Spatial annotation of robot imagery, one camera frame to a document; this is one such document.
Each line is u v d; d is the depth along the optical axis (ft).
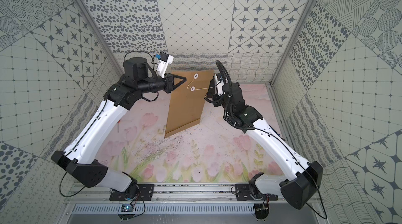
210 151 2.91
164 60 1.81
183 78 2.08
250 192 2.15
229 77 1.48
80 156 1.30
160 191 2.48
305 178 1.24
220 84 1.88
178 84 2.04
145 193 2.41
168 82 1.82
